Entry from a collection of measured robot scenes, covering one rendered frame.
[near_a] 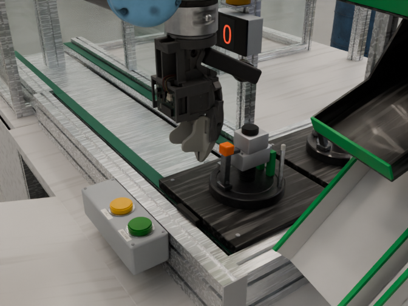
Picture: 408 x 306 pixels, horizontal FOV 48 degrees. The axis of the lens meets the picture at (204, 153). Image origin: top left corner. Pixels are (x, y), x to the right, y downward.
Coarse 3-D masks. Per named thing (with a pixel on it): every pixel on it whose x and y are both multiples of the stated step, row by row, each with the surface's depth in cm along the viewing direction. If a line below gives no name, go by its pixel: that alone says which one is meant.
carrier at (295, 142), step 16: (304, 128) 108; (272, 144) 101; (288, 144) 101; (304, 144) 101; (320, 144) 95; (288, 160) 95; (304, 160) 95; (320, 160) 95; (336, 160) 93; (320, 176) 90
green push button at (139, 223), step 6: (132, 222) 77; (138, 222) 77; (144, 222) 77; (150, 222) 77; (132, 228) 75; (138, 228) 75; (144, 228) 75; (150, 228) 76; (138, 234) 75; (144, 234) 75
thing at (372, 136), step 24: (384, 72) 58; (360, 96) 58; (384, 96) 57; (312, 120) 56; (336, 120) 57; (360, 120) 56; (384, 120) 54; (336, 144) 54; (360, 144) 53; (384, 144) 51; (384, 168) 47
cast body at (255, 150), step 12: (240, 132) 80; (252, 132) 79; (264, 132) 80; (240, 144) 81; (252, 144) 79; (264, 144) 81; (240, 156) 80; (252, 156) 80; (264, 156) 82; (240, 168) 80
